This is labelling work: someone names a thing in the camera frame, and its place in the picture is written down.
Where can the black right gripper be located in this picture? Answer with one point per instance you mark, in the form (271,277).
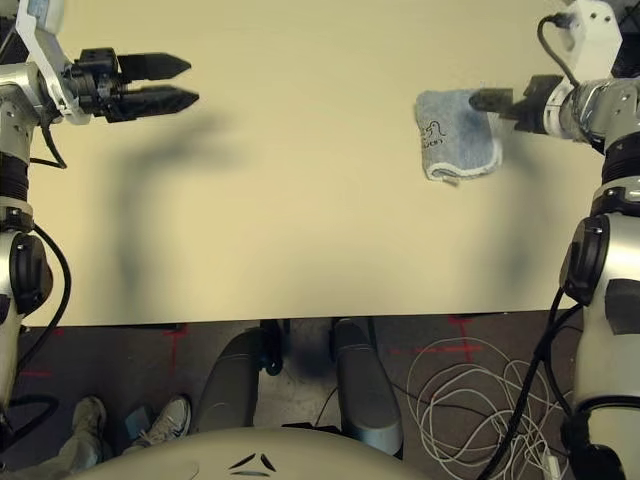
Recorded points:
(532,107)

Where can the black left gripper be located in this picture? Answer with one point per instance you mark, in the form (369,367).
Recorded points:
(97,80)

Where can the blue-grey terry rag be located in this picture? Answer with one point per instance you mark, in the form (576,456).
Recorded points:
(460,140)

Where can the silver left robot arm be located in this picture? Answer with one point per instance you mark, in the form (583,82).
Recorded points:
(12,90)

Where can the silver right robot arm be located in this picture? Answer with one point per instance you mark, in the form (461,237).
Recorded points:
(615,240)

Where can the grey robot left leg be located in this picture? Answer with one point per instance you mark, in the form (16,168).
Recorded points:
(227,385)

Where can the grey robot leg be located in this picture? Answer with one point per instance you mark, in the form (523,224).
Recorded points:
(227,385)
(367,385)

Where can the grey robot right leg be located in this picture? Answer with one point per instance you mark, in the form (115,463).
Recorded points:
(367,385)

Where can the grey worn sneaker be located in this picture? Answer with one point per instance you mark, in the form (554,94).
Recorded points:
(90,415)

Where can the white sneaker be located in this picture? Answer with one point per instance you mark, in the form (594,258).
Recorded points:
(167,422)

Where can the blue-grey floor pedal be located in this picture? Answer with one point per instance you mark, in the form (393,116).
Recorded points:
(139,424)

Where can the grey trouser leg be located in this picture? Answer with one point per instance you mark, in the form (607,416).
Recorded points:
(65,460)

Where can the beige robot torso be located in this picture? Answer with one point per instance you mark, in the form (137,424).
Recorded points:
(300,457)

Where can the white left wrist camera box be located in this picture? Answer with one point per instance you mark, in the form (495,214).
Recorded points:
(47,55)

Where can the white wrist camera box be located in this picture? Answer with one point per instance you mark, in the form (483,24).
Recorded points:
(47,55)
(595,30)

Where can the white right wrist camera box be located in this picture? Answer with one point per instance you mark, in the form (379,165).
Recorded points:
(595,30)

